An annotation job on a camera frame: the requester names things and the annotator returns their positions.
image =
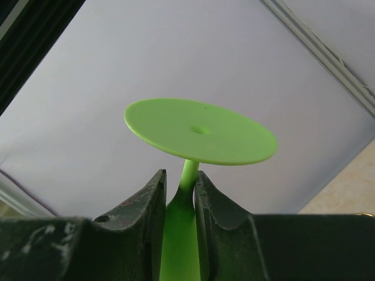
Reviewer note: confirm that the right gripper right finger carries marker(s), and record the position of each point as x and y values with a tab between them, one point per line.
235	244

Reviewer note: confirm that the gold wine glass rack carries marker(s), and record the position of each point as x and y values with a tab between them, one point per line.
365	214

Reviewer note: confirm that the green plastic wine glass back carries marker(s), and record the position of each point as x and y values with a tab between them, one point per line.
198	133

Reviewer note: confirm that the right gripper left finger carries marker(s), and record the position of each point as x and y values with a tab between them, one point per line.
124	243

